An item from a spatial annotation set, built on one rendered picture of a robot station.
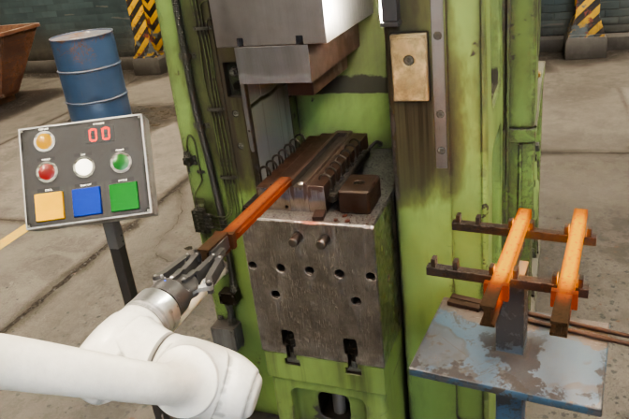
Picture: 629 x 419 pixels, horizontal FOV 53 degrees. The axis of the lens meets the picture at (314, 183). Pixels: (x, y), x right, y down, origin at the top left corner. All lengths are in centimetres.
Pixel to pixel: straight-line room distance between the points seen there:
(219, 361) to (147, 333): 14
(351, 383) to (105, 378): 117
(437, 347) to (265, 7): 90
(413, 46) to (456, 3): 14
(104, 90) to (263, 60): 461
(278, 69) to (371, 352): 81
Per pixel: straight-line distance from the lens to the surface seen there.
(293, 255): 172
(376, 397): 193
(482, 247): 180
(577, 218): 153
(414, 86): 163
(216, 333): 222
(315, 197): 168
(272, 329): 190
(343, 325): 179
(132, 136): 180
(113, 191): 178
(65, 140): 185
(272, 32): 158
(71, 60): 612
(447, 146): 168
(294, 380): 200
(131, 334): 104
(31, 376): 81
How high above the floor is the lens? 164
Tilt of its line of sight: 23 degrees down
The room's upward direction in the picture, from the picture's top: 7 degrees counter-clockwise
